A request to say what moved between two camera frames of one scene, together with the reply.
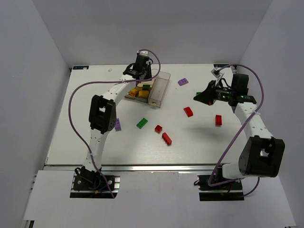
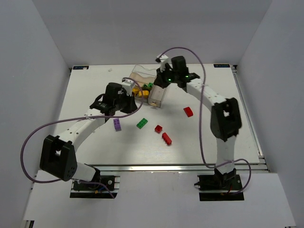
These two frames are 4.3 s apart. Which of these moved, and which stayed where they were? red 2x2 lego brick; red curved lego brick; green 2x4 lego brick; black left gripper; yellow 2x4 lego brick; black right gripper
Moved: black left gripper; black right gripper
Stayed: red curved lego brick; green 2x4 lego brick; red 2x2 lego brick; yellow 2x4 lego brick
